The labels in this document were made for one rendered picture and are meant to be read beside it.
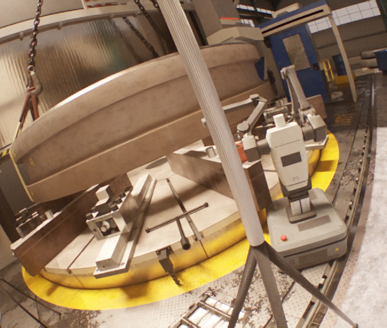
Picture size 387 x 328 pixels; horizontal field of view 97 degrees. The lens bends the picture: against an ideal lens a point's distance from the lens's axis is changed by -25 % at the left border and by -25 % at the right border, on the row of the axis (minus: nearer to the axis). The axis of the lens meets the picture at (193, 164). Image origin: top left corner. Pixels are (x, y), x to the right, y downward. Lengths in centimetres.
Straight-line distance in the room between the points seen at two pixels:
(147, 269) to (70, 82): 407
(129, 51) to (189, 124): 394
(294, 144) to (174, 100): 138
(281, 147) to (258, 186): 44
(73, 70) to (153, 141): 342
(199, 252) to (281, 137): 115
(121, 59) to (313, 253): 531
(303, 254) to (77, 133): 230
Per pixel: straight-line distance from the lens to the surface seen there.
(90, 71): 530
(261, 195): 178
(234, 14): 698
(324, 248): 159
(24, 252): 274
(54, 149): 278
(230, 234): 200
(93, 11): 597
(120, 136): 233
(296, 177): 152
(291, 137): 142
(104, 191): 214
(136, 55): 596
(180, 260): 199
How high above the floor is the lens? 127
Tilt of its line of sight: 15 degrees down
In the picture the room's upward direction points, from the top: 22 degrees counter-clockwise
